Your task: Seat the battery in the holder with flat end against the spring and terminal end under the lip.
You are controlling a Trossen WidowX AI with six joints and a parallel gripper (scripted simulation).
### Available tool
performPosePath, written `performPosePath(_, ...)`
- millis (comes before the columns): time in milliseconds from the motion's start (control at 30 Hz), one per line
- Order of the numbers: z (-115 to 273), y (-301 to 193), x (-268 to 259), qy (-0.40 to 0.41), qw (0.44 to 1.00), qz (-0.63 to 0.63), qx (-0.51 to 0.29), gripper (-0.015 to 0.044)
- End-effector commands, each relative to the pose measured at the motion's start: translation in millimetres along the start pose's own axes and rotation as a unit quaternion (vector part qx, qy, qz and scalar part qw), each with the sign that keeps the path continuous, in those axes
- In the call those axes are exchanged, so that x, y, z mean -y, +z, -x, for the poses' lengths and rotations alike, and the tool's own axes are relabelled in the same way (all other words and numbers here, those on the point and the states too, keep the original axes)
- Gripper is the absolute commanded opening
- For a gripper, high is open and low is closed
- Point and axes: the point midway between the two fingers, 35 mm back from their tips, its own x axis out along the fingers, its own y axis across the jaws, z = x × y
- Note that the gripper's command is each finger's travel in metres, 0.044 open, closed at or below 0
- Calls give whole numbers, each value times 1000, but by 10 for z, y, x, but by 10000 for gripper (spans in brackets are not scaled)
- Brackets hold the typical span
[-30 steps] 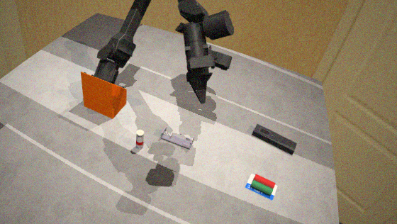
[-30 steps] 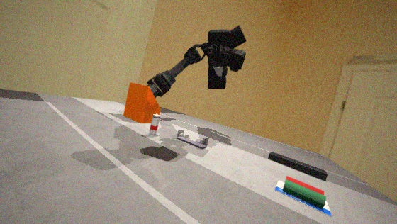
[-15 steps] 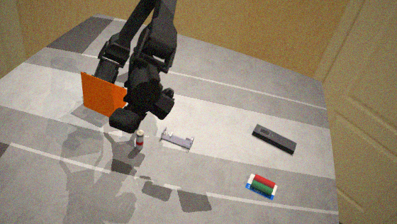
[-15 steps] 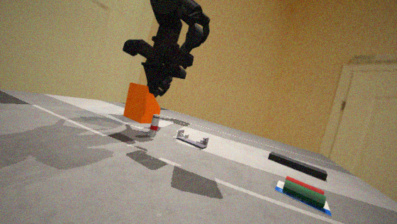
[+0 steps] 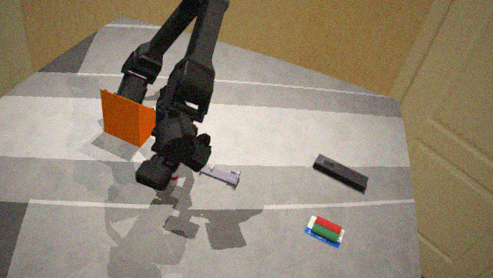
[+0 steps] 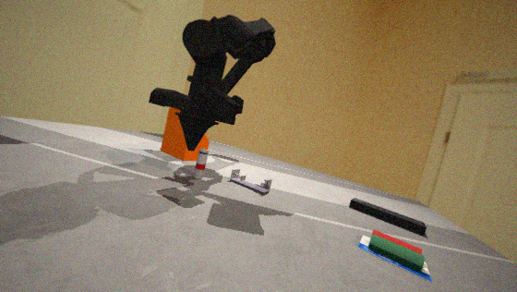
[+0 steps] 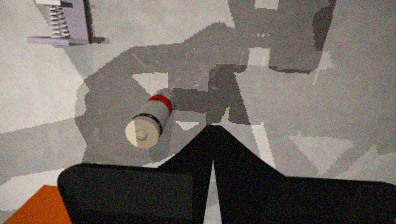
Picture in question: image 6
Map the grey cylindrical battery with red band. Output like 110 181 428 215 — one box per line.
194 148 209 178

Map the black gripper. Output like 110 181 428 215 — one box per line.
149 70 235 152

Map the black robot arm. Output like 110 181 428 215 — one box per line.
182 15 276 120

